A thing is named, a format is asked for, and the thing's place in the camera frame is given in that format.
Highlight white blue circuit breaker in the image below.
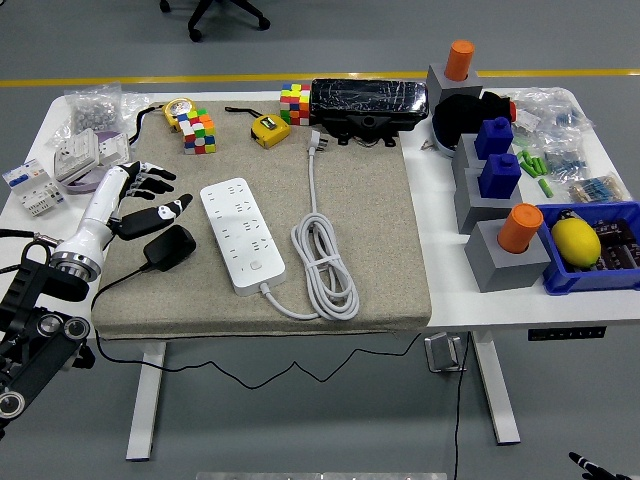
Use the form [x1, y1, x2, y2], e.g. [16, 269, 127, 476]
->
[1, 158, 69, 219]

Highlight yellow lemon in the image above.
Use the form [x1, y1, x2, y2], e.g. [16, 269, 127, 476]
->
[549, 218, 602, 266]

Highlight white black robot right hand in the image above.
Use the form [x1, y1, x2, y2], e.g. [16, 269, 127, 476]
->
[568, 451, 636, 480]

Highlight black film-wrapped long box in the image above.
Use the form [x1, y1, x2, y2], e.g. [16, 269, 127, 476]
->
[308, 78, 430, 134]

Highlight white-edged colourful puzzle cube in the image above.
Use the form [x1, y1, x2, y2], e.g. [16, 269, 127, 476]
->
[177, 107, 217, 156]

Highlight orange cylinder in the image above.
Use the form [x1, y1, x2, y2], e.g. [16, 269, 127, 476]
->
[497, 202, 545, 255]
[443, 39, 476, 82]

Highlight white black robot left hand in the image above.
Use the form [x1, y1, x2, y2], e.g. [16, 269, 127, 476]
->
[53, 160, 194, 264]

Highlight black office chair base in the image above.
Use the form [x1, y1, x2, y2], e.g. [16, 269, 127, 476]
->
[158, 0, 272, 44]

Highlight silver metal hook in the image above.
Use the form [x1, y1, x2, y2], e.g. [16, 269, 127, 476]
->
[423, 332, 469, 375]

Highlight black plastic bracket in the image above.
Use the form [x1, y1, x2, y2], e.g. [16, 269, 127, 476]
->
[319, 112, 401, 149]

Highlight neon stickerless puzzle cube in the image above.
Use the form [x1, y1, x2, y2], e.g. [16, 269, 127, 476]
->
[278, 82, 312, 126]

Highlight white power strip cord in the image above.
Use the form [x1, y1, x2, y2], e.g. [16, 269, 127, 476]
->
[259, 128, 361, 322]

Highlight white wall socket panel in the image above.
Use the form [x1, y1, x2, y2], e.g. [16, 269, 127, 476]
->
[53, 128, 100, 184]
[97, 132, 132, 169]

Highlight white table leg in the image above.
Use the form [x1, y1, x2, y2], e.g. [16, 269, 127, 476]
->
[469, 332, 522, 446]
[124, 342, 167, 462]

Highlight blue stepped block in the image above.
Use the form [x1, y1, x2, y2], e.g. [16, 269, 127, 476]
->
[473, 117, 515, 161]
[477, 152, 523, 201]

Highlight clear bag of metal nuts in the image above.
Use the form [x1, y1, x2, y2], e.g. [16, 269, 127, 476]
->
[63, 83, 124, 136]

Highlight dark electronic components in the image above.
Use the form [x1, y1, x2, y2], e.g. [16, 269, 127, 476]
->
[592, 218, 640, 271]

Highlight black plug adapter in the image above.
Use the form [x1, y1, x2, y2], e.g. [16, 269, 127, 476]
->
[143, 224, 197, 273]

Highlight clear bag tan resistors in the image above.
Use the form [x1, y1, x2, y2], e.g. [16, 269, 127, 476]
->
[569, 172, 632, 205]

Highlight square yellow tape measure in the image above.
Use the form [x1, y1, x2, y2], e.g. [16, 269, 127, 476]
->
[223, 105, 292, 150]

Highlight thin black plug cord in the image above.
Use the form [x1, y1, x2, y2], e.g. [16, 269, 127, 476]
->
[91, 264, 422, 390]

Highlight small clear bag blue resistors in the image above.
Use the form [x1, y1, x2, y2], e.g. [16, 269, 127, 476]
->
[542, 144, 589, 181]

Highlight round yellow tape measure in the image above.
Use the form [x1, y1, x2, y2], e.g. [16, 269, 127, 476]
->
[130, 97, 197, 146]

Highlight black hanging cable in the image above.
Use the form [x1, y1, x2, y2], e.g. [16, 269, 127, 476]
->
[452, 334, 471, 480]

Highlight black table control panel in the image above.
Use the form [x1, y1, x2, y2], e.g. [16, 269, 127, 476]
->
[527, 325, 607, 343]

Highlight grey-brown fabric mat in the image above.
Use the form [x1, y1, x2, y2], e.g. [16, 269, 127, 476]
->
[92, 99, 434, 341]

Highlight white power strip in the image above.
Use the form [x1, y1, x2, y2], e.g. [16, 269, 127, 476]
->
[199, 177, 287, 297]

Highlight grey square block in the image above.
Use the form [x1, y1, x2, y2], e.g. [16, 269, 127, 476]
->
[451, 132, 489, 176]
[425, 63, 484, 101]
[453, 167, 524, 235]
[464, 218, 551, 294]

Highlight large clear bag blue parts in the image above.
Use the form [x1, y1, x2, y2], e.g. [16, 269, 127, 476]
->
[509, 87, 596, 146]

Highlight blue plastic bin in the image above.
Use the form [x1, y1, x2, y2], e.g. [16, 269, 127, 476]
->
[534, 200, 640, 296]

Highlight empty clear plastic bag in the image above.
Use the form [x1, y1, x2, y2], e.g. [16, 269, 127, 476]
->
[119, 92, 151, 121]

